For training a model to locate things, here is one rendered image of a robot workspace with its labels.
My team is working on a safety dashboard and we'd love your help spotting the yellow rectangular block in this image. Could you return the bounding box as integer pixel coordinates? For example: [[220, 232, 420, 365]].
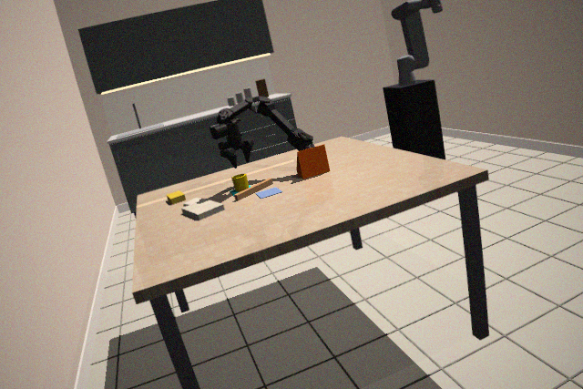
[[167, 191, 186, 205]]

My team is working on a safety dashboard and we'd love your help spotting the yellow cup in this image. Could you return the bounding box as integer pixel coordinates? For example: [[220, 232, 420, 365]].
[[231, 174, 249, 192]]

